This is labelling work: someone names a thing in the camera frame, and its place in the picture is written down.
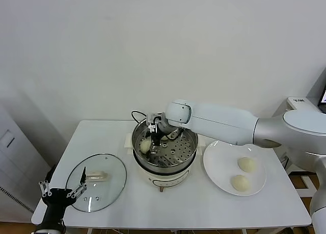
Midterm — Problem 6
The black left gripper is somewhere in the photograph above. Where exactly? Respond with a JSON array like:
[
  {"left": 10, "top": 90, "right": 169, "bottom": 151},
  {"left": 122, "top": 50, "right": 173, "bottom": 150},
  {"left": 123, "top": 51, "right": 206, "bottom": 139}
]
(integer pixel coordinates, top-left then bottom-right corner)
[{"left": 38, "top": 165, "right": 88, "bottom": 206}]

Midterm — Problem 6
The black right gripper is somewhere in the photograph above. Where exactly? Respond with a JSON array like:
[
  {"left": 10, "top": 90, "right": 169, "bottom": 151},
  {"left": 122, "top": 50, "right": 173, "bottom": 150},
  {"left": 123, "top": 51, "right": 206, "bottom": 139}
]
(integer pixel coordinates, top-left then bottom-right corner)
[{"left": 146, "top": 128, "right": 162, "bottom": 156}]

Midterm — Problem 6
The dark framed computer screen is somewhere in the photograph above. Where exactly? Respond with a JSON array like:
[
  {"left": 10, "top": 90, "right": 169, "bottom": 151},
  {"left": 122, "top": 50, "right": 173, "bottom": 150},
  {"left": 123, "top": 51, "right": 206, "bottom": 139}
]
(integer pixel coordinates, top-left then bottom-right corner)
[{"left": 319, "top": 85, "right": 326, "bottom": 107}]

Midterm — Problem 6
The large white round plate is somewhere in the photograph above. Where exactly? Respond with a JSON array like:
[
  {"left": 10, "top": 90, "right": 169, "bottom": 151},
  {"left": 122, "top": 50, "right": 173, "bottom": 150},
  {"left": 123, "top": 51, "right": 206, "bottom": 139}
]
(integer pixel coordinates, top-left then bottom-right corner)
[{"left": 203, "top": 141, "right": 267, "bottom": 196}]

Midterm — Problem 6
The cream electric cooker pot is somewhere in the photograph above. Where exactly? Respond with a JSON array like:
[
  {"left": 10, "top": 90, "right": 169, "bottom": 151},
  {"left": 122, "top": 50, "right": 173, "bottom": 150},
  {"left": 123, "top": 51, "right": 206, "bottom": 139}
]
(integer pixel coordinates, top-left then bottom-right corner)
[{"left": 124, "top": 132, "right": 206, "bottom": 193}]

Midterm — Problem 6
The black power adapter cable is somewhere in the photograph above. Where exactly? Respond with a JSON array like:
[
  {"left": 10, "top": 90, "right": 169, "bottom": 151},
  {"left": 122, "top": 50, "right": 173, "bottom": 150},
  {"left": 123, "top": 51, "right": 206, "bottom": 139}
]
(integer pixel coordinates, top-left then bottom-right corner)
[{"left": 281, "top": 152, "right": 291, "bottom": 170}]

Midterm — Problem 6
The perforated steel steamer basket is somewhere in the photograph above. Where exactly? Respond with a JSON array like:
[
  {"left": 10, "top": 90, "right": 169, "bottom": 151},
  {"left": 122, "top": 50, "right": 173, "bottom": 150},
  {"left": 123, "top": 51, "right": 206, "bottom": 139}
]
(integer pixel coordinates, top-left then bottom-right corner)
[{"left": 131, "top": 113, "right": 199, "bottom": 172}]

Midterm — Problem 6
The round glass pot lid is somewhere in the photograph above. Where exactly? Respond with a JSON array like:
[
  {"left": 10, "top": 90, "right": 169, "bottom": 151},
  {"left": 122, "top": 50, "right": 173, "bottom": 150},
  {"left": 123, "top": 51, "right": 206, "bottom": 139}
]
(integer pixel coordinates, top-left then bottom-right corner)
[{"left": 65, "top": 153, "right": 127, "bottom": 214}]

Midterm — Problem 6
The white storage cabinet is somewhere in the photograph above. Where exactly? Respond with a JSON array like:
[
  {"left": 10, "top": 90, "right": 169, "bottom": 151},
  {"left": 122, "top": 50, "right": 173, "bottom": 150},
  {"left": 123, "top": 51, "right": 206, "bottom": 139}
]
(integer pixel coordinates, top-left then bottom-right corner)
[{"left": 0, "top": 105, "right": 55, "bottom": 214}]

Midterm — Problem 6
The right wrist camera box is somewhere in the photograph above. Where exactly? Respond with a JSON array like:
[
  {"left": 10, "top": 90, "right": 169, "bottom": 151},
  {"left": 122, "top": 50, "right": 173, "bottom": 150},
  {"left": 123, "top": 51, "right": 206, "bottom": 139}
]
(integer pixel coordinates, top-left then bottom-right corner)
[{"left": 146, "top": 112, "right": 164, "bottom": 129}]

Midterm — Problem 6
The black cooker power cord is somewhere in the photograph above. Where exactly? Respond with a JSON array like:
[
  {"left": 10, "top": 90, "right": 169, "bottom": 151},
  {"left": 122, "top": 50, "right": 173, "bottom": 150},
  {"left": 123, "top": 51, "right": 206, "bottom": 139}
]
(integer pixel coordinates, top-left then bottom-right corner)
[{"left": 131, "top": 111, "right": 148, "bottom": 124}]

